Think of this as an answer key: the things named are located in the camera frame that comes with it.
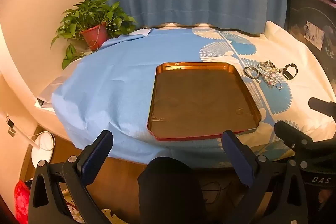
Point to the green plant in red pot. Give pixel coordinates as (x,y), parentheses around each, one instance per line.
(94,33)

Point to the dark round furniture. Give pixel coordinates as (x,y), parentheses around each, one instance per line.
(309,8)

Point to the white sheet under tablecloth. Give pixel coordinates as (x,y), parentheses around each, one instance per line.
(46,100)

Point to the white paper label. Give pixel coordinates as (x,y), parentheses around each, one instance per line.
(315,35)

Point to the copper metal tray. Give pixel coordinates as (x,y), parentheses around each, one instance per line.
(199,103)

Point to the blue fan print tablecloth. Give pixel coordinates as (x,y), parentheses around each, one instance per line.
(110,87)

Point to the red bag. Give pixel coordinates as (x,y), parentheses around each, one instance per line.
(22,197)

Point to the black wrist watch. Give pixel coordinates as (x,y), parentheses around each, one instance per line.
(287,74)

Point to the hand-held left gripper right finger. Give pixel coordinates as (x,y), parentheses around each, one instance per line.
(236,155)

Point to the white round lamp base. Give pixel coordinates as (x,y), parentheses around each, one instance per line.
(43,145)

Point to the patterned floor cloth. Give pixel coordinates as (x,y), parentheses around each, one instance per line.
(71,205)

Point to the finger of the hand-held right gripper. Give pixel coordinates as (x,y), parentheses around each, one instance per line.
(291,133)
(321,105)

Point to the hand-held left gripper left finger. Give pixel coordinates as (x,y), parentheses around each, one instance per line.
(97,150)

